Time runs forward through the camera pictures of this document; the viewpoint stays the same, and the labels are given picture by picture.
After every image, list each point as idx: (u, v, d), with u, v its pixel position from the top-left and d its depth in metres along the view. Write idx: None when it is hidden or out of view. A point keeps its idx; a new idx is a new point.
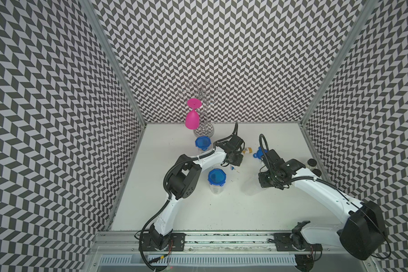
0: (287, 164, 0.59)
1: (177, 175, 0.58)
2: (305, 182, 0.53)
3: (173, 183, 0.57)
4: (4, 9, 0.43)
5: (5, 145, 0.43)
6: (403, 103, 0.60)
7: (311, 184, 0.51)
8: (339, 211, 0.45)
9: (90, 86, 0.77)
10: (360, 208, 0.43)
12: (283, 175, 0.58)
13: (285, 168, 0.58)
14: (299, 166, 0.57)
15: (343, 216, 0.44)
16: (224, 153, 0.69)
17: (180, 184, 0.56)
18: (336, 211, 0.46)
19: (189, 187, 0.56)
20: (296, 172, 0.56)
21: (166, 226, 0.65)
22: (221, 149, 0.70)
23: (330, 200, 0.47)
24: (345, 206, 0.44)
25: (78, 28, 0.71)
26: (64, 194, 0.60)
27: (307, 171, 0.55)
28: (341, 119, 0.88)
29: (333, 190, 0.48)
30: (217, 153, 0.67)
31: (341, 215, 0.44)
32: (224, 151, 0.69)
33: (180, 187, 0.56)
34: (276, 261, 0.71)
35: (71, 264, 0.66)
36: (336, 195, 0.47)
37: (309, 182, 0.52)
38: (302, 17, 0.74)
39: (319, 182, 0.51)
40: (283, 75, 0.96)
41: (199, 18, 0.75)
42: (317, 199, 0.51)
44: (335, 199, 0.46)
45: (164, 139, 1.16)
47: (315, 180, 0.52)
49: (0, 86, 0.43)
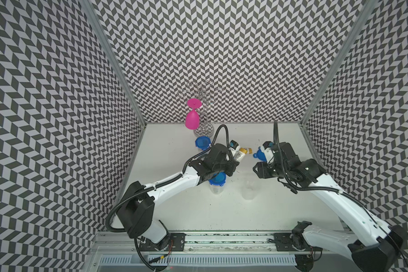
0: (305, 167, 0.51)
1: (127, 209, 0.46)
2: (323, 192, 0.47)
3: (120, 217, 0.45)
4: (4, 9, 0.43)
5: (5, 145, 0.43)
6: (403, 103, 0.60)
7: (336, 199, 0.45)
8: (363, 233, 0.41)
9: (90, 86, 0.77)
10: (389, 234, 0.39)
12: (298, 178, 0.50)
13: (303, 171, 0.50)
14: (319, 172, 0.50)
15: (369, 240, 0.40)
16: (197, 178, 0.56)
17: (130, 221, 0.43)
18: (360, 233, 0.42)
19: (143, 224, 0.45)
20: (316, 179, 0.48)
21: (156, 236, 0.62)
22: (194, 171, 0.57)
23: (353, 220, 0.42)
24: (373, 230, 0.40)
25: (78, 28, 0.71)
26: (64, 194, 0.60)
27: (330, 179, 0.48)
28: (341, 119, 0.88)
29: (357, 207, 0.43)
30: (185, 178, 0.53)
31: (365, 238, 0.41)
32: (197, 174, 0.56)
33: (128, 224, 0.44)
34: (276, 261, 0.71)
35: (71, 264, 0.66)
36: (363, 214, 0.42)
37: (331, 194, 0.46)
38: (302, 17, 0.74)
39: (345, 196, 0.45)
40: (283, 75, 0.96)
41: (199, 18, 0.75)
42: (337, 214, 0.46)
44: (361, 220, 0.41)
45: (164, 144, 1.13)
47: (340, 194, 0.45)
49: (0, 86, 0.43)
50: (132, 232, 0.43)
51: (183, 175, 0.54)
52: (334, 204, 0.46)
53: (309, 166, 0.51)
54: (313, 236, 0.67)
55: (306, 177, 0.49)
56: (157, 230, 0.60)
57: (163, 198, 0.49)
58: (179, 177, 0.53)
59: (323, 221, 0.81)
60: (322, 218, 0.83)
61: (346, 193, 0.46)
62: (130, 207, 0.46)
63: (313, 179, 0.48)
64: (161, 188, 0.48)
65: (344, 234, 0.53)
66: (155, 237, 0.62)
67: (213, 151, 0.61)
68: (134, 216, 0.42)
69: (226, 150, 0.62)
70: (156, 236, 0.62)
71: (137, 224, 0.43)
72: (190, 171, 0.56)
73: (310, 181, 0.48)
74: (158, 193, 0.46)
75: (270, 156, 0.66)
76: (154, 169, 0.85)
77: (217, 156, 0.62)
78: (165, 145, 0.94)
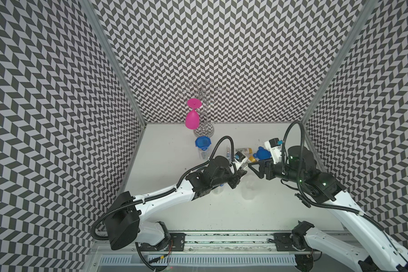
0: (322, 182, 0.48)
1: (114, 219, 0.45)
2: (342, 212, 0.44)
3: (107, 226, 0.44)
4: (4, 9, 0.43)
5: (5, 145, 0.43)
6: (403, 103, 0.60)
7: (357, 221, 0.42)
8: (382, 259, 0.39)
9: (90, 86, 0.77)
10: None
12: (315, 193, 0.47)
13: (319, 186, 0.47)
14: (338, 190, 0.47)
15: (387, 267, 0.38)
16: (191, 194, 0.53)
17: (115, 233, 0.41)
18: (378, 258, 0.40)
19: (127, 237, 0.43)
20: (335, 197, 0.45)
21: (153, 239, 0.62)
22: (189, 188, 0.53)
23: (374, 245, 0.40)
24: (394, 256, 0.38)
25: (78, 28, 0.71)
26: (64, 195, 0.60)
27: (348, 198, 0.45)
28: (341, 119, 0.88)
29: (377, 231, 0.41)
30: (179, 192, 0.51)
31: (384, 263, 0.39)
32: (192, 190, 0.53)
33: (113, 236, 0.41)
34: (276, 261, 0.71)
35: (71, 264, 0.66)
36: (383, 239, 0.40)
37: (350, 215, 0.43)
38: (302, 17, 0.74)
39: (366, 219, 0.42)
40: (283, 75, 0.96)
41: (199, 18, 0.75)
42: (352, 234, 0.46)
44: (381, 246, 0.39)
45: (166, 149, 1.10)
47: (360, 216, 0.43)
49: (0, 86, 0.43)
50: (116, 245, 0.43)
51: (177, 190, 0.51)
52: (353, 226, 0.43)
53: (327, 182, 0.48)
54: (317, 242, 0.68)
55: (323, 194, 0.46)
56: (152, 236, 0.60)
57: (152, 212, 0.47)
58: (172, 191, 0.50)
59: (323, 221, 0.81)
60: (322, 218, 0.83)
61: (366, 215, 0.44)
62: (117, 217, 0.45)
63: (331, 198, 0.45)
64: (149, 203, 0.45)
65: (352, 247, 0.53)
66: (152, 240, 0.62)
67: (211, 166, 0.56)
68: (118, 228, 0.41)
69: (226, 165, 0.57)
70: (153, 239, 0.61)
71: (122, 237, 0.42)
72: (185, 186, 0.53)
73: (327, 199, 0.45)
74: (145, 207, 0.44)
75: (276, 155, 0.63)
76: (162, 176, 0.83)
77: (215, 172, 0.57)
78: (168, 149, 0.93)
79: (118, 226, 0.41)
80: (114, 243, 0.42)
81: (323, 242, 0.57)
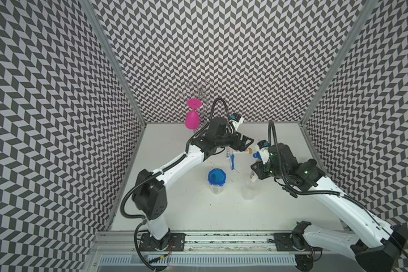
0: (304, 170, 0.50)
1: (142, 195, 0.49)
2: (324, 196, 0.46)
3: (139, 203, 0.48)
4: (4, 9, 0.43)
5: (5, 145, 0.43)
6: (403, 103, 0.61)
7: (337, 201, 0.44)
8: (366, 236, 0.41)
9: (90, 86, 0.77)
10: (392, 236, 0.39)
12: (298, 182, 0.49)
13: (303, 175, 0.49)
14: (319, 175, 0.49)
15: (373, 243, 0.40)
16: (201, 153, 0.57)
17: (148, 205, 0.46)
18: (363, 236, 0.42)
19: (159, 205, 0.48)
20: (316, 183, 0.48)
21: (158, 232, 0.62)
22: (196, 148, 0.57)
23: (357, 222, 0.42)
24: (377, 232, 0.39)
25: (78, 28, 0.71)
26: (64, 194, 0.60)
27: (329, 182, 0.48)
28: (341, 119, 0.88)
29: (360, 209, 0.43)
30: (190, 156, 0.54)
31: (369, 241, 0.40)
32: (200, 151, 0.56)
33: (147, 208, 0.47)
34: (276, 261, 0.71)
35: (71, 264, 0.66)
36: (366, 216, 0.42)
37: (331, 197, 0.45)
38: (302, 17, 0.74)
39: (347, 199, 0.45)
40: (283, 75, 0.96)
41: (199, 18, 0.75)
42: (337, 215, 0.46)
44: (364, 223, 0.41)
45: (166, 150, 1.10)
47: (341, 197, 0.45)
49: (0, 86, 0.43)
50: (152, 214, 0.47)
51: (187, 154, 0.54)
52: (336, 207, 0.45)
53: (308, 170, 0.50)
54: (315, 237, 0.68)
55: (305, 182, 0.49)
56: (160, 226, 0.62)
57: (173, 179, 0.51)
58: (184, 156, 0.54)
59: (323, 221, 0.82)
60: (323, 219, 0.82)
61: (347, 196, 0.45)
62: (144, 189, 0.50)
63: (313, 183, 0.47)
64: (168, 171, 0.49)
65: (345, 234, 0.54)
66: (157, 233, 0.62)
67: (212, 127, 0.61)
68: (149, 201, 0.45)
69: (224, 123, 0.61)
70: (157, 232, 0.62)
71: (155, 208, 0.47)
72: (192, 150, 0.56)
73: (310, 186, 0.48)
74: (166, 175, 0.48)
75: (266, 156, 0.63)
76: None
77: (217, 130, 0.62)
78: (168, 150, 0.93)
79: (149, 198, 0.45)
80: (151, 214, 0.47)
81: (319, 236, 0.58)
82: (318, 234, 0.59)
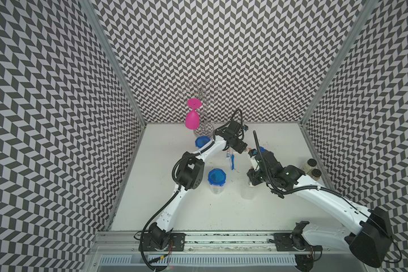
0: (285, 172, 0.56)
1: (185, 171, 0.65)
2: (306, 192, 0.51)
3: (182, 177, 0.65)
4: (4, 9, 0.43)
5: (5, 145, 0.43)
6: (403, 103, 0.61)
7: (316, 194, 0.49)
8: (348, 221, 0.43)
9: (90, 86, 0.77)
10: (369, 217, 0.42)
12: (283, 184, 0.55)
13: (285, 177, 0.55)
14: (300, 174, 0.54)
15: (354, 227, 0.42)
16: (224, 141, 0.74)
17: (190, 177, 0.64)
18: (345, 222, 0.44)
19: (197, 179, 0.64)
20: (297, 182, 0.53)
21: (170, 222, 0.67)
22: (221, 137, 0.74)
23: (338, 211, 0.45)
24: (355, 216, 0.42)
25: (78, 28, 0.71)
26: (64, 194, 0.60)
27: (309, 179, 0.53)
28: (341, 119, 0.88)
29: (338, 198, 0.47)
30: (217, 143, 0.72)
31: (351, 225, 0.43)
32: (223, 139, 0.73)
33: (189, 179, 0.64)
34: (276, 261, 0.71)
35: (71, 264, 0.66)
36: (343, 203, 0.45)
37: (312, 191, 0.50)
38: (302, 17, 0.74)
39: (324, 190, 0.49)
40: (283, 75, 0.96)
41: (199, 18, 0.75)
42: (321, 207, 0.49)
44: (343, 210, 0.44)
45: (165, 151, 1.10)
47: (319, 189, 0.49)
49: (0, 86, 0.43)
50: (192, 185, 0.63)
51: (215, 142, 0.71)
52: (318, 200, 0.49)
53: (289, 171, 0.56)
54: (314, 235, 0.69)
55: (288, 182, 0.54)
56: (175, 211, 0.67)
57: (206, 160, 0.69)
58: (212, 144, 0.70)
59: (323, 220, 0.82)
60: (322, 217, 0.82)
61: (324, 187, 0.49)
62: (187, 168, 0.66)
63: (294, 182, 0.53)
64: (204, 153, 0.66)
65: (341, 229, 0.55)
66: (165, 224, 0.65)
67: (232, 126, 0.82)
68: (192, 174, 0.62)
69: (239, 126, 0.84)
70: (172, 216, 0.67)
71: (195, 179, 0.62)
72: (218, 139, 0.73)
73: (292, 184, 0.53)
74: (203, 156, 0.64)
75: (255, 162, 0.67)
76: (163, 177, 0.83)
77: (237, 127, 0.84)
78: (166, 150, 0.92)
79: (192, 172, 0.62)
80: (192, 184, 0.63)
81: (317, 233, 0.58)
82: (315, 232, 0.59)
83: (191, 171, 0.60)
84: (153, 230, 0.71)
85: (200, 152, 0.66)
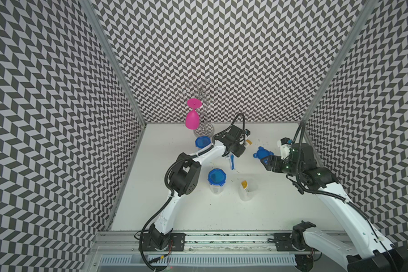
0: (318, 172, 0.53)
1: (179, 174, 0.60)
2: (330, 198, 0.48)
3: (175, 180, 0.59)
4: (4, 9, 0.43)
5: (5, 145, 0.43)
6: (403, 103, 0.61)
7: (340, 205, 0.46)
8: (360, 243, 0.41)
9: (90, 86, 0.77)
10: (388, 251, 0.38)
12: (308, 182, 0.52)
13: (314, 175, 0.52)
14: (330, 180, 0.51)
15: (365, 252, 0.40)
16: (223, 147, 0.69)
17: (183, 182, 0.58)
18: (357, 242, 0.42)
19: (192, 185, 0.59)
20: (325, 185, 0.50)
21: (168, 225, 0.66)
22: (220, 142, 0.70)
23: (354, 230, 0.43)
24: (371, 242, 0.40)
25: (78, 28, 0.71)
26: (64, 195, 0.60)
27: (339, 188, 0.49)
28: (341, 119, 0.88)
29: (361, 219, 0.43)
30: (216, 147, 0.67)
31: (363, 250, 0.41)
32: (223, 145, 0.69)
33: (182, 184, 0.58)
34: (276, 261, 0.71)
35: (71, 264, 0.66)
36: (365, 226, 0.42)
37: (337, 201, 0.47)
38: (302, 17, 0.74)
39: (351, 206, 0.45)
40: (283, 75, 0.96)
41: (199, 18, 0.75)
42: (338, 219, 0.47)
44: (362, 232, 0.41)
45: (165, 152, 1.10)
47: (347, 203, 0.46)
49: (0, 86, 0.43)
50: (186, 191, 0.58)
51: (213, 146, 0.67)
52: (339, 212, 0.46)
53: (321, 172, 0.53)
54: (312, 237, 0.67)
55: (315, 182, 0.51)
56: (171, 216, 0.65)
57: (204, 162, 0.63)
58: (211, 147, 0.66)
59: (323, 222, 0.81)
60: (323, 220, 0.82)
61: (352, 202, 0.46)
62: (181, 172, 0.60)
63: (322, 185, 0.50)
64: (202, 156, 0.61)
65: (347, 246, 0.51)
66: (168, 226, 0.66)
67: (233, 130, 0.78)
68: (187, 178, 0.57)
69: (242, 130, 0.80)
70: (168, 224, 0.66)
71: (189, 185, 0.57)
72: (217, 144, 0.69)
73: (318, 186, 0.50)
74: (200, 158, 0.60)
75: (286, 152, 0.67)
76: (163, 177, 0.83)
77: (237, 133, 0.79)
78: (164, 151, 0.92)
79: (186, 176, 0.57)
80: (185, 189, 0.57)
81: (317, 237, 0.59)
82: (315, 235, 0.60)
83: (185, 175, 0.57)
84: (153, 230, 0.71)
85: (198, 156, 0.61)
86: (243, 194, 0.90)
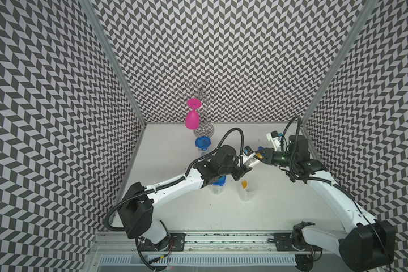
0: (307, 162, 0.58)
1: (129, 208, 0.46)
2: (318, 184, 0.52)
3: (123, 216, 0.45)
4: (3, 9, 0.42)
5: (5, 145, 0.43)
6: (403, 103, 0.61)
7: (327, 188, 0.50)
8: (347, 220, 0.44)
9: (90, 86, 0.77)
10: (371, 224, 0.41)
12: (300, 171, 0.57)
13: (306, 166, 0.57)
14: (319, 168, 0.55)
15: (349, 226, 0.43)
16: (202, 182, 0.55)
17: (130, 222, 0.42)
18: (344, 220, 0.45)
19: (141, 225, 0.44)
20: (314, 171, 0.55)
21: (156, 237, 0.62)
22: (198, 174, 0.54)
23: (341, 209, 0.45)
24: (355, 217, 0.42)
25: (78, 28, 0.71)
26: (64, 194, 0.60)
27: (326, 174, 0.53)
28: (341, 119, 0.88)
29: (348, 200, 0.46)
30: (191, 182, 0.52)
31: (348, 225, 0.43)
32: (202, 178, 0.54)
33: (129, 224, 0.42)
34: (276, 261, 0.71)
35: (71, 264, 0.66)
36: (350, 204, 0.45)
37: (324, 184, 0.51)
38: (302, 17, 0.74)
39: (337, 188, 0.49)
40: (283, 75, 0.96)
41: (199, 18, 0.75)
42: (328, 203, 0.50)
44: (347, 208, 0.44)
45: (165, 151, 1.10)
47: (332, 185, 0.50)
49: (0, 86, 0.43)
50: (132, 233, 0.44)
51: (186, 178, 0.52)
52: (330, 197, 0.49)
53: (311, 162, 0.58)
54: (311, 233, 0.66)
55: (306, 171, 0.56)
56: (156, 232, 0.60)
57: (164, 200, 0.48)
58: (182, 179, 0.51)
59: (322, 221, 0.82)
60: (322, 219, 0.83)
61: (338, 185, 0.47)
62: (130, 208, 0.46)
63: (311, 171, 0.55)
64: (160, 191, 0.46)
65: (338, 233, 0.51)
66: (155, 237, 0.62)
67: (219, 154, 0.58)
68: (132, 219, 0.42)
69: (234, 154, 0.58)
70: (155, 237, 0.61)
71: (136, 226, 0.43)
72: (193, 174, 0.54)
73: (308, 173, 0.55)
74: (157, 196, 0.45)
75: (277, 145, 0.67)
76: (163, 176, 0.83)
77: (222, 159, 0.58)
78: (153, 177, 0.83)
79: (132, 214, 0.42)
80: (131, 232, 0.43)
81: (314, 232, 0.59)
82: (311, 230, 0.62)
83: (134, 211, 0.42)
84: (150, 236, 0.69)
85: (155, 190, 0.46)
86: (243, 194, 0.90)
